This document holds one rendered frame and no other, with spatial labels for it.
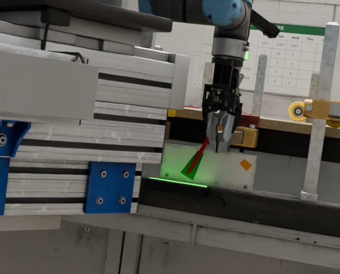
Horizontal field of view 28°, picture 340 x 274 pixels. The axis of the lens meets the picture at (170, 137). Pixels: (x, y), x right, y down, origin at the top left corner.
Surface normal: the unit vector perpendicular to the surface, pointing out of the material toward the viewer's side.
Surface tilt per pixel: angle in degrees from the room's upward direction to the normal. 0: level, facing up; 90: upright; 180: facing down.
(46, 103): 90
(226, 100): 90
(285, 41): 90
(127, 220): 90
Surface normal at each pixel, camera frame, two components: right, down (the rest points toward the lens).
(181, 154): -0.24, 0.02
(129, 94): 0.66, 0.12
